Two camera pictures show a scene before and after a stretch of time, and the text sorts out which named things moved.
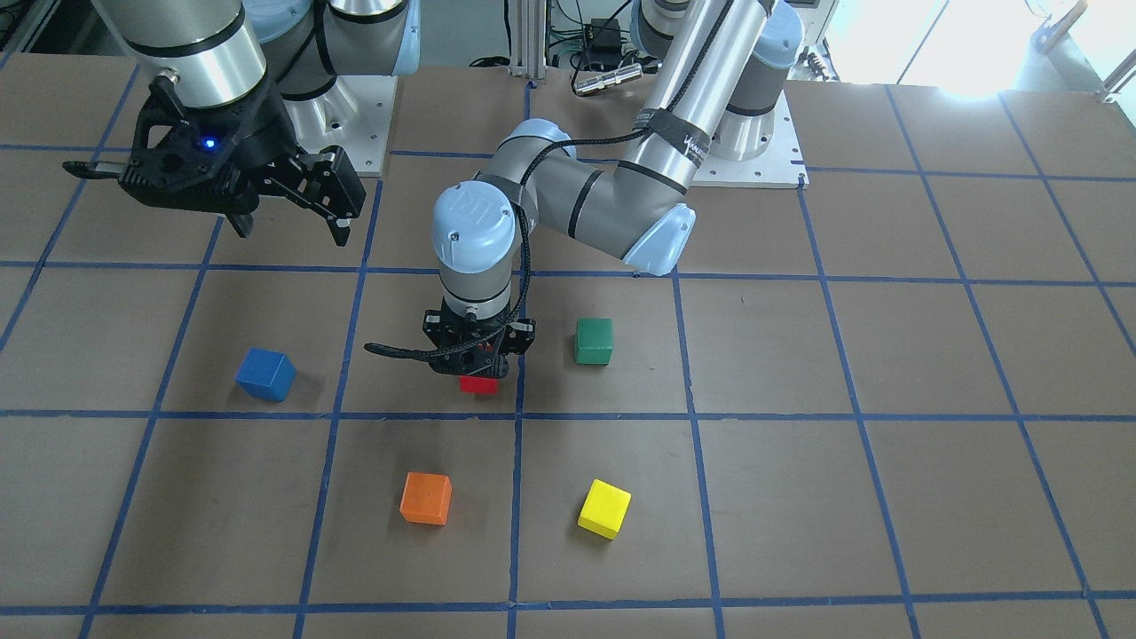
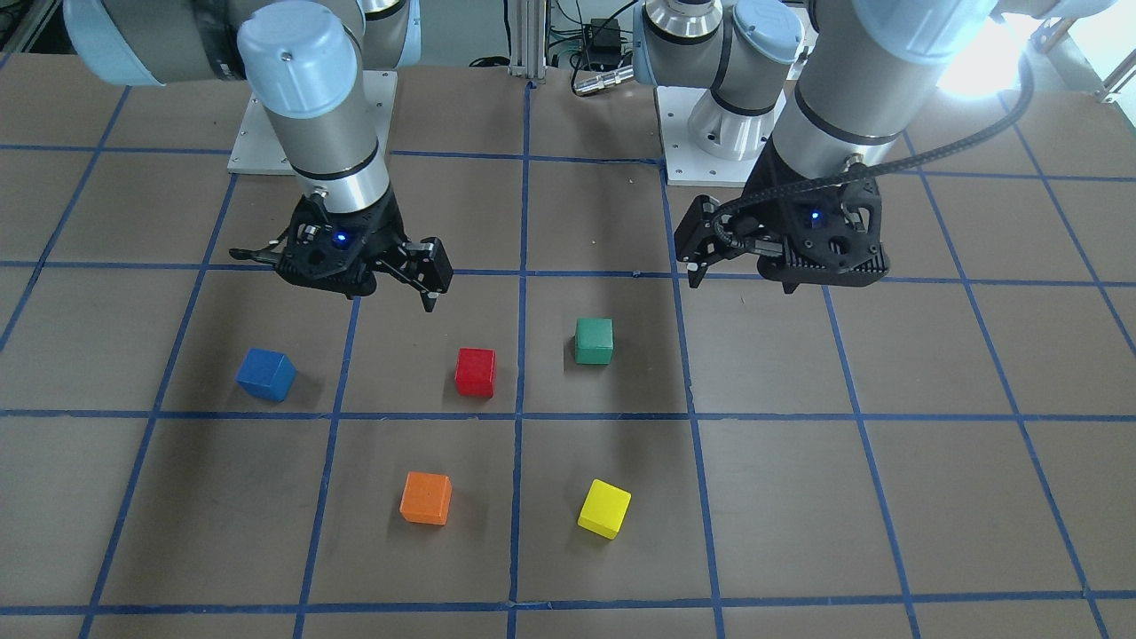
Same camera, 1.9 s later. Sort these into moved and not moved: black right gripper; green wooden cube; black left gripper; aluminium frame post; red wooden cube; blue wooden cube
Moved: black left gripper; black right gripper
Not moved: aluminium frame post; green wooden cube; blue wooden cube; red wooden cube
